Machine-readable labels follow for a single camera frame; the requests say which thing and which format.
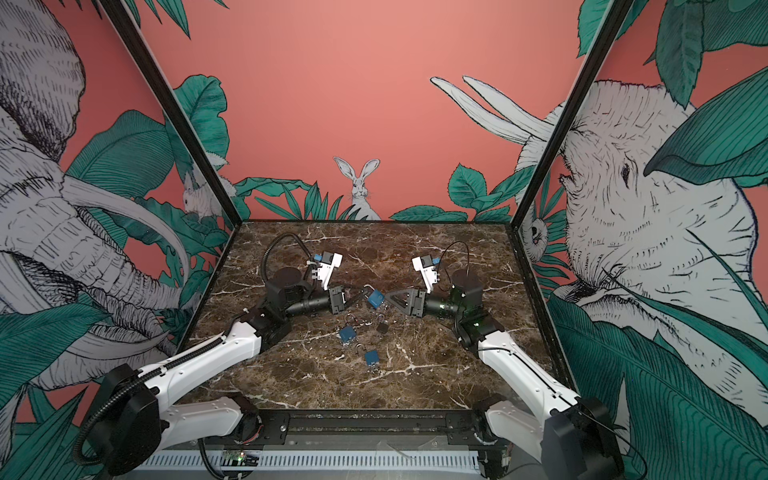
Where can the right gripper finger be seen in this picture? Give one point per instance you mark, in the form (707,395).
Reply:
(403,294)
(400,306)

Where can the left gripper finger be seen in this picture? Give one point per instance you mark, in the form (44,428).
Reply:
(353,301)
(356,291)

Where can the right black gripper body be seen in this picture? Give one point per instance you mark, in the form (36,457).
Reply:
(444,308)

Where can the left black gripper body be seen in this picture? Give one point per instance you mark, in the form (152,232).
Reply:
(311,304)

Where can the blue padlock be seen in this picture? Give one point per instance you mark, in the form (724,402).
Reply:
(347,335)
(372,358)
(373,296)

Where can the blue padlock front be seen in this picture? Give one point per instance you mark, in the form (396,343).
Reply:
(372,358)

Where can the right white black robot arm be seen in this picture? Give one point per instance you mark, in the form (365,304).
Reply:
(569,435)

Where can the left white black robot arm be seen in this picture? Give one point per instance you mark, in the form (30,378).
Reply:
(137,412)

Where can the small green circuit board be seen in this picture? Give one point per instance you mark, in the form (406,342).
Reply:
(238,459)

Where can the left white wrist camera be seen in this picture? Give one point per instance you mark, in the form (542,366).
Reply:
(323,265)

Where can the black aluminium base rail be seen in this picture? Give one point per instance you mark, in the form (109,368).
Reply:
(360,423)

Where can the right black frame post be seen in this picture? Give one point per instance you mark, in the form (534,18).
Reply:
(616,13)

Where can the black frame post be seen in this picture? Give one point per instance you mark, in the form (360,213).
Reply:
(128,31)
(616,13)

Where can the white ventilated cable duct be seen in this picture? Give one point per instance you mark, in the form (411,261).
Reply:
(329,460)

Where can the left black frame post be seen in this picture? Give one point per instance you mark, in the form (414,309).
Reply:
(128,31)

